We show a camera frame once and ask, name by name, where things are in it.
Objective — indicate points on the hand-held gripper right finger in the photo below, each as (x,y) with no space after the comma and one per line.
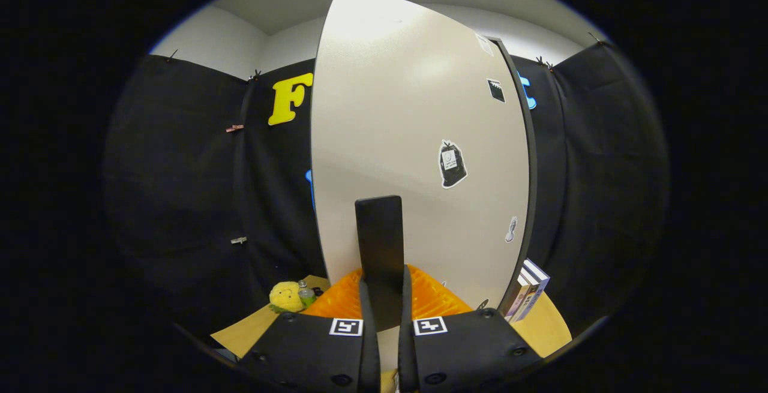
(468,351)

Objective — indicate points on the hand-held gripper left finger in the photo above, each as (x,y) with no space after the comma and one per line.
(312,351)

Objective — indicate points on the green label drink bottle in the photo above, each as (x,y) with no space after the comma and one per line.
(306,294)

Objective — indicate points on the yellow plush toy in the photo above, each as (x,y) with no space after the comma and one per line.
(285,297)

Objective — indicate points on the white blue book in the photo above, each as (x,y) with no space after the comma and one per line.
(536,282)

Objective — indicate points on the silver clip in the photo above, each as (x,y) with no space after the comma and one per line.
(239,240)

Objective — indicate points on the black backdrop cloth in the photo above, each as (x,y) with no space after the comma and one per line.
(180,201)

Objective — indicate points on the pink clip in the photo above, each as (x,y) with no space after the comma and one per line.
(234,128)

